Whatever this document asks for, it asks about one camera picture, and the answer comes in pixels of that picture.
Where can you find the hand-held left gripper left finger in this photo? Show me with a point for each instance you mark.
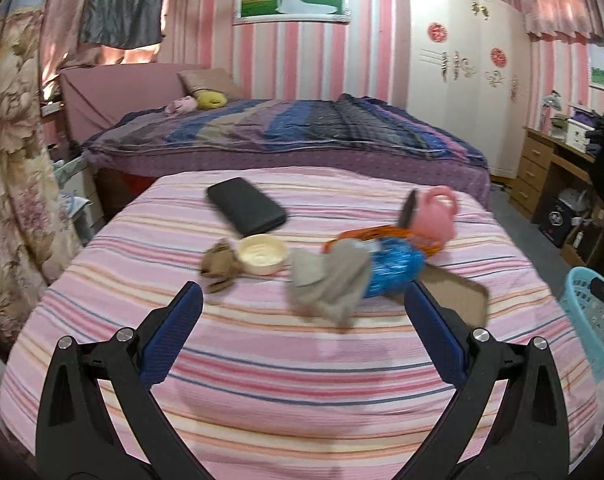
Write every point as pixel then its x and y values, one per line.
pixel 169 330

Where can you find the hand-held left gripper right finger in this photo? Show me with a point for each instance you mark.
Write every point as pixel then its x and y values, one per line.
pixel 434 330

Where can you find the turquoise plastic basket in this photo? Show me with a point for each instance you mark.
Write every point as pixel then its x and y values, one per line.
pixel 582 320

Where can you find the blue foil wrapper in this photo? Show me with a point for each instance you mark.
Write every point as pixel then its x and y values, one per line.
pixel 394 267

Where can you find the brown stockings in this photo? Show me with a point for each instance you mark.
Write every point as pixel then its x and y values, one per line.
pixel 219 265

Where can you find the orange net bag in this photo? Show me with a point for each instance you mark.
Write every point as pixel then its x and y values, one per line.
pixel 382 232

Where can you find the cream round bowl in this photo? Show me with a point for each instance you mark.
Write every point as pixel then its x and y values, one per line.
pixel 259 255

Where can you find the grey cloth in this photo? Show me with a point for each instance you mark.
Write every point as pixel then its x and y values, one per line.
pixel 327 280

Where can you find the brown phone case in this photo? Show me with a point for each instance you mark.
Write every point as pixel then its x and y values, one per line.
pixel 457 295

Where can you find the black box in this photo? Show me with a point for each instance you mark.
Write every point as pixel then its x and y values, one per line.
pixel 557 220

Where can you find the white electric fan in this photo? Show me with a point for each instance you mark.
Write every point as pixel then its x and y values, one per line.
pixel 574 200

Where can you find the pink mug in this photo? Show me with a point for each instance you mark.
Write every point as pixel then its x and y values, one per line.
pixel 434 220

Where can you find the pink striped table cloth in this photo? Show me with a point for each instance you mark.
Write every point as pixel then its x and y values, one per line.
pixel 282 375

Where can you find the wooden desk with drawers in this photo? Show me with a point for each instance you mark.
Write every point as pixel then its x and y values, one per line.
pixel 532 175

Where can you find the black wallet case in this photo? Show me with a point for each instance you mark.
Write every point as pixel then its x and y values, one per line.
pixel 244 205

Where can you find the white box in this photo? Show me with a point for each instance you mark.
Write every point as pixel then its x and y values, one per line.
pixel 582 132

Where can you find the desk lamp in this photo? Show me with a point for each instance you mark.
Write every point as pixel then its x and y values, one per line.
pixel 552 100

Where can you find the purple bed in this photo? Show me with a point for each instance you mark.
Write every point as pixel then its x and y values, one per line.
pixel 282 165

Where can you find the white wardrobe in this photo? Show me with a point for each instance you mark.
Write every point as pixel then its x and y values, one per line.
pixel 462 125

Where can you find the pink plush toy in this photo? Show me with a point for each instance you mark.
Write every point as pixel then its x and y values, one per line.
pixel 180 105

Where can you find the floral curtain with blue top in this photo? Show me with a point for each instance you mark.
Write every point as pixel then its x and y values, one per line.
pixel 17 160

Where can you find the striped purple blue quilt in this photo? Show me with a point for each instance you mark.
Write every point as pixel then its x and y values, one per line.
pixel 282 130

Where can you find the yellow plush toy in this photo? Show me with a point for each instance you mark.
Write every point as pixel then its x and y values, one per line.
pixel 211 99

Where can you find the beige pillow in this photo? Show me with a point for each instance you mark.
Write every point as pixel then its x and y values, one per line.
pixel 209 80

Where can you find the pink curtain valance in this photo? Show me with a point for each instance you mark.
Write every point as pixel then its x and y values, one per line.
pixel 562 10

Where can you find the pink sheer curtain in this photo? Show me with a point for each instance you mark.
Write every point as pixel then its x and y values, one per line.
pixel 132 55

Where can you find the grey curtain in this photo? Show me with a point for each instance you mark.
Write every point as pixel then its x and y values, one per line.
pixel 122 5

